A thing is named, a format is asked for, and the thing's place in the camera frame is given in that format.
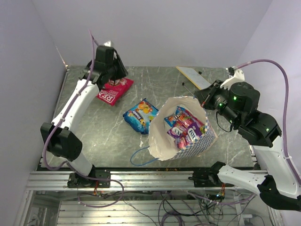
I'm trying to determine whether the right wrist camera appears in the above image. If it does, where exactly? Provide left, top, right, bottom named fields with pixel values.
left=220, top=67, right=245, bottom=89

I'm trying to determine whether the blue snack bag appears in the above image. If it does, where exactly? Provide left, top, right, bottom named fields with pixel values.
left=123, top=98, right=158, bottom=135

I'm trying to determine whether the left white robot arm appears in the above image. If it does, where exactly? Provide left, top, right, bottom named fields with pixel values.
left=40, top=41, right=127, bottom=187

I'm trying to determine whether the aluminium frame rail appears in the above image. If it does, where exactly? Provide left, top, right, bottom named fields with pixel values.
left=25, top=170, right=270, bottom=191

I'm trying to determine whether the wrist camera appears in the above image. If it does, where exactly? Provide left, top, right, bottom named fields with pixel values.
left=103, top=40, right=114, bottom=48
left=220, top=67, right=245, bottom=89

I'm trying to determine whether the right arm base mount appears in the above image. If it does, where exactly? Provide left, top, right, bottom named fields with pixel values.
left=190, top=171, right=222, bottom=187

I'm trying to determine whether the blue checkered paper bag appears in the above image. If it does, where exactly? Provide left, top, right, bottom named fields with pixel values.
left=130, top=95, right=219, bottom=167

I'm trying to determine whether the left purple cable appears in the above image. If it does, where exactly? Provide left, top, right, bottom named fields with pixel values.
left=42, top=29, right=125, bottom=209

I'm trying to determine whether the purple Fox's berries candy bag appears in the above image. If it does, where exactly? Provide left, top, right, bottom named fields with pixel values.
left=175, top=122, right=205, bottom=149

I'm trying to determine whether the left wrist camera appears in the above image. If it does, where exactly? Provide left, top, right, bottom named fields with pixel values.
left=103, top=40, right=114, bottom=48

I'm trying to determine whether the red snack bag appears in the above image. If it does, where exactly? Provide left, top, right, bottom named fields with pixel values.
left=96, top=78, right=134, bottom=106

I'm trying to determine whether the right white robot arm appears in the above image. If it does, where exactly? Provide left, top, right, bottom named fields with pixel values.
left=194, top=80, right=301, bottom=211

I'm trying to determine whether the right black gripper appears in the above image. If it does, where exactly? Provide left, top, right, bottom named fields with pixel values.
left=195, top=79, right=241, bottom=127

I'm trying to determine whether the small whiteboard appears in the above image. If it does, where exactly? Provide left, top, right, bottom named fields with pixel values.
left=176, top=66, right=211, bottom=90

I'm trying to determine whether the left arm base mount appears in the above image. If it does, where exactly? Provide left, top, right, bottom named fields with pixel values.
left=67, top=169, right=111, bottom=188

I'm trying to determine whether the M&M's candy bag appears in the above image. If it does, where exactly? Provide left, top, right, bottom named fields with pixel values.
left=164, top=106, right=195, bottom=127

